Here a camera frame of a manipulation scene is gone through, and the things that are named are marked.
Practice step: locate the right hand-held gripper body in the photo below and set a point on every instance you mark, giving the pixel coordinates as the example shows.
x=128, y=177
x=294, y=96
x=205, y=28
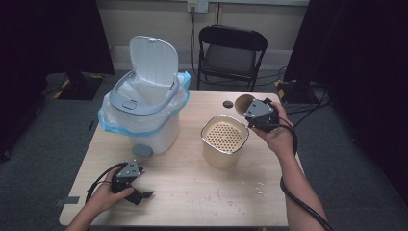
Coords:
x=261, y=117

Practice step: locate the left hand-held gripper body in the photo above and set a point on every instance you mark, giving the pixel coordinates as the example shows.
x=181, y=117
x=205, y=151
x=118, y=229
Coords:
x=126, y=176

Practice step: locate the brown paper cup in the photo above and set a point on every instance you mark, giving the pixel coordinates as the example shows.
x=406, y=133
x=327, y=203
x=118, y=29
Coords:
x=242, y=103

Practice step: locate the person's right hand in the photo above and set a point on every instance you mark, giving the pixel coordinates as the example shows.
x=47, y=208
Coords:
x=279, y=134

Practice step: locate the person's left hand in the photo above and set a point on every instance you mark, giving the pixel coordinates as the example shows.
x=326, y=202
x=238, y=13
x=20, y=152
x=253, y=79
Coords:
x=107, y=194

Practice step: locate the beige perforated container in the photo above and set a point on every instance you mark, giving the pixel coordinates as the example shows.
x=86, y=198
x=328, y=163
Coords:
x=224, y=141

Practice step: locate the blue-edged plastic trash bag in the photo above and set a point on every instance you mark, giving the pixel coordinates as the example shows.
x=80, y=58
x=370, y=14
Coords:
x=141, y=118

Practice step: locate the grey floor tape strip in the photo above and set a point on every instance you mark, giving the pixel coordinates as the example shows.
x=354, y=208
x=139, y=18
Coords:
x=66, y=200

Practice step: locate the black folding chair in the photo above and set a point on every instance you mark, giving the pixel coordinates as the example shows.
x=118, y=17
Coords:
x=229, y=57

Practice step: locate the white crumbs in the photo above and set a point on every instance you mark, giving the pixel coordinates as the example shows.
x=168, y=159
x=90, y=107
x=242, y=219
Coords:
x=260, y=188

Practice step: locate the white pedal trash can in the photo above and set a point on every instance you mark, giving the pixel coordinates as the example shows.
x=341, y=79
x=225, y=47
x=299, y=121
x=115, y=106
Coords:
x=154, y=96

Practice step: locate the black stand base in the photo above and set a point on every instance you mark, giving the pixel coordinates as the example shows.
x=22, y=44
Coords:
x=80, y=85

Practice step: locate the black curtain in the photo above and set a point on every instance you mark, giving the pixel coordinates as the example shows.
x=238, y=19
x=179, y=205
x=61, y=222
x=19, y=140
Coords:
x=48, y=41
x=359, y=64

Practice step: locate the white wall outlet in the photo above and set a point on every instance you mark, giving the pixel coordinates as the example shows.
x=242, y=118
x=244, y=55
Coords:
x=198, y=6

